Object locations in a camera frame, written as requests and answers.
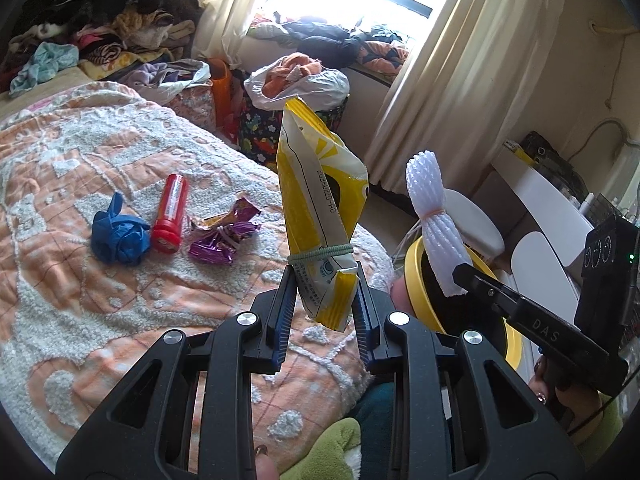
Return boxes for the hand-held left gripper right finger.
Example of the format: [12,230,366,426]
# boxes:
[352,280,586,480]

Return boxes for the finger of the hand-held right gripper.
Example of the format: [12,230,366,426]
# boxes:
[452,262,521,318]

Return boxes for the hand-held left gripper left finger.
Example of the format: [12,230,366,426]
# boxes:
[56,266,298,480]

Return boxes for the yellow rimmed waste bin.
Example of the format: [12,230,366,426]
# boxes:
[404,237,523,371]

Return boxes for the white foam fruit net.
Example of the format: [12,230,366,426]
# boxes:
[405,150,476,297]

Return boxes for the yellow snack bag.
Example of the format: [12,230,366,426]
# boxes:
[276,96,370,332]

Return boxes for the person's right forearm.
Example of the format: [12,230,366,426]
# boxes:
[565,400,636,466]

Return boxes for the person's right hand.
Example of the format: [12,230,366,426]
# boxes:
[529,357,601,426]

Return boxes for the person's left hand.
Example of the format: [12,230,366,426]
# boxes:
[252,444,279,480]

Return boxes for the white round stool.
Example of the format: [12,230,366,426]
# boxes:
[395,188,506,271]

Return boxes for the white chair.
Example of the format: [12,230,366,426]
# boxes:
[510,231,586,306]

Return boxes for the green elastic band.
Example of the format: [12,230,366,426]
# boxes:
[287,243,354,264]

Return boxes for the dark teal pants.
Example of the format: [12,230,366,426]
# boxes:
[347,382,401,461]

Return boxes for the purple foil wrapper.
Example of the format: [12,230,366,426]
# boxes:
[187,220,262,267]

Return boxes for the white desk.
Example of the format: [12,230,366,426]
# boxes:
[472,152,608,271]

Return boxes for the brown purple snack wrapper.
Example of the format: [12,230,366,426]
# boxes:
[187,197,263,233]

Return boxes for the green fleece garment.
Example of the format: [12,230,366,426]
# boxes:
[280,417,363,480]

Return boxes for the dark bag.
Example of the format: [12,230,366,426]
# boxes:
[520,131,586,196]

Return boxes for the red cylindrical container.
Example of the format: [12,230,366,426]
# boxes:
[150,173,190,253]

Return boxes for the blue rubber glove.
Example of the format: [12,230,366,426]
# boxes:
[91,192,152,266]

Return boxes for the dark floral fabric basket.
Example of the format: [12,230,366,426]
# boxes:
[237,95,348,166]

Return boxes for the cream curtain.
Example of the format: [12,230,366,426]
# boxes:
[192,0,281,68]
[365,0,571,191]

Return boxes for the pink floral fabric bag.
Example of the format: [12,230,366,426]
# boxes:
[167,82,218,133]

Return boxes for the orange plastic container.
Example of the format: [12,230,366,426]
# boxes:
[207,58,233,136]

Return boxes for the white plastic bag of clothes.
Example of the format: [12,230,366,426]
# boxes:
[244,52,350,111]

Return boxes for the orange white tufted blanket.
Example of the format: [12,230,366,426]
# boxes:
[0,81,401,476]

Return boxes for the grey white garment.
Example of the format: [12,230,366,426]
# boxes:
[120,60,211,103]

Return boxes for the clothes on windowsill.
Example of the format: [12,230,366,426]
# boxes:
[247,10,411,78]

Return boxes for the light blue cloth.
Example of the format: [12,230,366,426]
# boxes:
[10,41,81,98]

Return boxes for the pile of clothes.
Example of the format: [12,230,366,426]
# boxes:
[0,0,201,86]

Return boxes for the wall cable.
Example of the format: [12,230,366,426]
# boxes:
[570,117,640,161]

